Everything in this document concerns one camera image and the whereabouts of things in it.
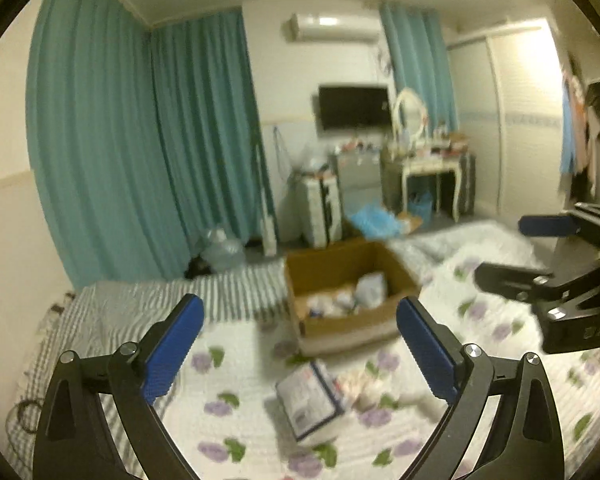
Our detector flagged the blue cloth pile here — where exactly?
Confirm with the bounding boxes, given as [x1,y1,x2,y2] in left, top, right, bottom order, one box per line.
[351,204,407,239]

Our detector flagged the plastic bag with clutter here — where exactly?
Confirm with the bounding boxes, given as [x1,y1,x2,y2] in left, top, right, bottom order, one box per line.
[291,146,337,178]

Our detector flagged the clear plastic bag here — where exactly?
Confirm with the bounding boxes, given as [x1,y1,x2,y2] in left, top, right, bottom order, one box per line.
[199,226,247,274]

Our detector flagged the white dressing table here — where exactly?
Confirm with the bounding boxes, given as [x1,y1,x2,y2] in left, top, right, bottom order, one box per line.
[381,132,470,222]

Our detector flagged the white blue plastic packet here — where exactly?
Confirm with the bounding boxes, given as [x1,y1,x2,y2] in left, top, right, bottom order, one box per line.
[354,272,389,307]

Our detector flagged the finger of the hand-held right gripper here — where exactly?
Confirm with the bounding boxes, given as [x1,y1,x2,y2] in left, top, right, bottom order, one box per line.
[518,202,600,253]
[473,262,557,307]

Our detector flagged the white slim floor stand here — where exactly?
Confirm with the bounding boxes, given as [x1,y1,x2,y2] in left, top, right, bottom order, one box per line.
[259,144,279,259]

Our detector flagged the white blue tissue pack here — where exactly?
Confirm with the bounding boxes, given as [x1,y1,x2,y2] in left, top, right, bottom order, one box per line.
[275,360,347,444]

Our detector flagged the white crumpled plastic packets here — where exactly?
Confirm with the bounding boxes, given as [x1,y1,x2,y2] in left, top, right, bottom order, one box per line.
[304,287,360,319]

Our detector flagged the brown cardboard box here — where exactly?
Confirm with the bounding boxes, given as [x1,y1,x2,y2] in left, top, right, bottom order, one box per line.
[284,241,424,357]

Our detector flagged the wide teal curtain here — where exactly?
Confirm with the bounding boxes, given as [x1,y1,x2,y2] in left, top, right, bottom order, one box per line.
[26,0,192,292]

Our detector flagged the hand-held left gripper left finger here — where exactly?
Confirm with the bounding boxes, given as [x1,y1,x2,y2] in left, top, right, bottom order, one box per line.
[32,294,205,480]

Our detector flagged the hanging clothes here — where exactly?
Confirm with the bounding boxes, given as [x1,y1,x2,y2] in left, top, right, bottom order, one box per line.
[559,57,600,197]

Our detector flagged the white oval vanity mirror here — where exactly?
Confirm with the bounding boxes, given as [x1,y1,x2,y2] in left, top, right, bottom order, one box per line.
[391,87,429,155]

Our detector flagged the blue basket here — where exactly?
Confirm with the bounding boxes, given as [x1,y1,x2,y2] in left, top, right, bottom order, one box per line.
[409,191,434,222]

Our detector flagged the white air conditioner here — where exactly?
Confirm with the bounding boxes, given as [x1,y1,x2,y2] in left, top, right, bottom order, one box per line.
[282,12,382,44]

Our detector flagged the white wardrobe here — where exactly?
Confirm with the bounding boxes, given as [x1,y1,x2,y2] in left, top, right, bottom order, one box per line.
[446,16,567,222]

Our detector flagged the white floral blanket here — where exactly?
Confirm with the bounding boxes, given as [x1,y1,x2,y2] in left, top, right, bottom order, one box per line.
[152,219,600,480]

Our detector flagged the black wall television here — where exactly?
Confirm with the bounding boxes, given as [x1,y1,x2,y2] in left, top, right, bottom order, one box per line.
[318,84,392,134]

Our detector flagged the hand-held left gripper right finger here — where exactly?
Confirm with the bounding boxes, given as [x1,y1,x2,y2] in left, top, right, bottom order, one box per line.
[396,296,566,480]

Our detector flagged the black cable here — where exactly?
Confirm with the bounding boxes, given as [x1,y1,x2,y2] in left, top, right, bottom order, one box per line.
[9,399,44,434]

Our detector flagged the grey cabinet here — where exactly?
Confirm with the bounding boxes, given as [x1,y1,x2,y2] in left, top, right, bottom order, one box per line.
[329,150,387,192]

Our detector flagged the grey striped bed sheet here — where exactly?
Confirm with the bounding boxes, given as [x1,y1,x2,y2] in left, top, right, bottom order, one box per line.
[16,264,295,480]

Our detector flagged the white suitcase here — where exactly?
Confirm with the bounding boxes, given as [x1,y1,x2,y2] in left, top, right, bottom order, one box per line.
[296,174,344,249]

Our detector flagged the narrow teal curtain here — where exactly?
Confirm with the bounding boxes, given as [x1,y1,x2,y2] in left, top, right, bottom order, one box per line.
[379,1,459,137]

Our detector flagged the pale pink soft packet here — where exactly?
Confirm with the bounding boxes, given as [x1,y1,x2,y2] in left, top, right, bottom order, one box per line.
[336,369,398,412]

